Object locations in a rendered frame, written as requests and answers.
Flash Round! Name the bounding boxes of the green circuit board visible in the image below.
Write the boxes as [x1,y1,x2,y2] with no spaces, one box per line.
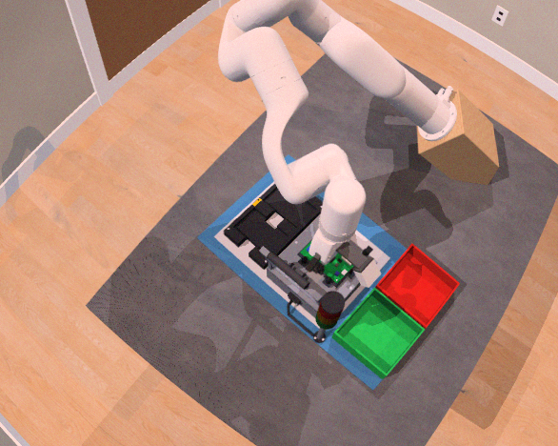
[300,240,353,283]

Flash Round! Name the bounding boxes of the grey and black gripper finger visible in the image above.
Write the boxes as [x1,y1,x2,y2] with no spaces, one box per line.
[305,253,325,275]

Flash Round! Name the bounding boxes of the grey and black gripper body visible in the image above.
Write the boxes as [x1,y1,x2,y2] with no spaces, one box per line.
[309,228,349,265]

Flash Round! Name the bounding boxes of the red bin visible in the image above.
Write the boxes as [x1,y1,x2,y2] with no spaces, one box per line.
[375,244,460,329]

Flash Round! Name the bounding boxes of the green bin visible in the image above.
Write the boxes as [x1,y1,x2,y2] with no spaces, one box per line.
[331,287,425,379]

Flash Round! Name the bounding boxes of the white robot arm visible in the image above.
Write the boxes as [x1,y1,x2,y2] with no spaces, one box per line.
[218,0,457,242]

